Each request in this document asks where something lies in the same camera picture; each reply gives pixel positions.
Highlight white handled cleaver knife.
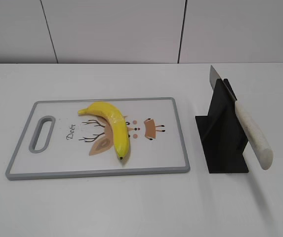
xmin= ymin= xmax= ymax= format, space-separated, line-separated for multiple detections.
xmin=209 ymin=65 xmax=273 ymax=170

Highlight yellow plastic banana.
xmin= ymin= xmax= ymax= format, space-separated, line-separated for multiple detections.
xmin=78 ymin=101 xmax=130 ymax=160

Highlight white deer cutting board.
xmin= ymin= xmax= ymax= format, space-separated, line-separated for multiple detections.
xmin=5 ymin=97 xmax=190 ymax=180

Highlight black knife stand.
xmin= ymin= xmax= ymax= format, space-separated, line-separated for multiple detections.
xmin=195 ymin=79 xmax=249 ymax=173

